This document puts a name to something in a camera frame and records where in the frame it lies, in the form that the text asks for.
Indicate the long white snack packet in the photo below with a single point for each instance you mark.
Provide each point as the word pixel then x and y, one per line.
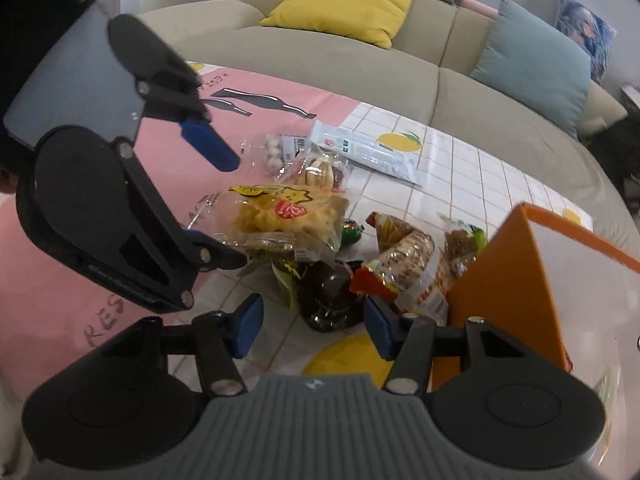
pixel 360 150

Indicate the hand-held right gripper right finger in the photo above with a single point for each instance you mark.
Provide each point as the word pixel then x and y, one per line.
pixel 377 327

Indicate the blue printed pillow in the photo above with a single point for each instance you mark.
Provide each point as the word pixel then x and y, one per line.
pixel 590 35

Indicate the dark glossy snack packet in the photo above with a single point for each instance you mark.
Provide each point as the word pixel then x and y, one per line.
pixel 330 290

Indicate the pink and white printed tablecloth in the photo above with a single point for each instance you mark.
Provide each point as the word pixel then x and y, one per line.
pixel 280 85

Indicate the green wrapped candy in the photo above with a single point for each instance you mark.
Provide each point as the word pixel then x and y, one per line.
pixel 351 233

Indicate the clear packet of cookies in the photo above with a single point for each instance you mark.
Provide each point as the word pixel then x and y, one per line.
pixel 317 172

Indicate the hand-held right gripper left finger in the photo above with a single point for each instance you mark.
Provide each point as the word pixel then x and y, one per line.
pixel 247 325

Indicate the yellow crisp snack packet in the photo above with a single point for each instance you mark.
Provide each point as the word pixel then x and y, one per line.
pixel 285 215

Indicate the green-topped brown snack packet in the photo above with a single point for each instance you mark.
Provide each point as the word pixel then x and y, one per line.
pixel 460 250

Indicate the dark bag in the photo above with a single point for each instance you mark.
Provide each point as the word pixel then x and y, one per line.
pixel 617 155

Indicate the pink cushion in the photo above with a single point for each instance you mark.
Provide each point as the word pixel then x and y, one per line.
pixel 480 6

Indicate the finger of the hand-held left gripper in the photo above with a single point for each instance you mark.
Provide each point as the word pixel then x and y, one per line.
pixel 207 142
pixel 200 236

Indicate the orange box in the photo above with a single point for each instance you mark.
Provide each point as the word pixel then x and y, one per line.
pixel 500 285

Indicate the clear packet with white balls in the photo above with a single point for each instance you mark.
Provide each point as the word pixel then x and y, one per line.
pixel 272 155

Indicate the red-edged sesame cracker packet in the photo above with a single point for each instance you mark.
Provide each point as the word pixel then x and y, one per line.
pixel 400 260

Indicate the teal pillow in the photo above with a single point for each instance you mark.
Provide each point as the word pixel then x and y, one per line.
pixel 535 65

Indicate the green leaf print packet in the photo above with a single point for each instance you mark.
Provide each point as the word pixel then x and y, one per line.
pixel 285 280

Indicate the yellow pillow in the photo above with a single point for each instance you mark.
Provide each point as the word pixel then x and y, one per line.
pixel 340 0

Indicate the beige sofa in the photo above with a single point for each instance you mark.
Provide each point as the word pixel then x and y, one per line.
pixel 350 70

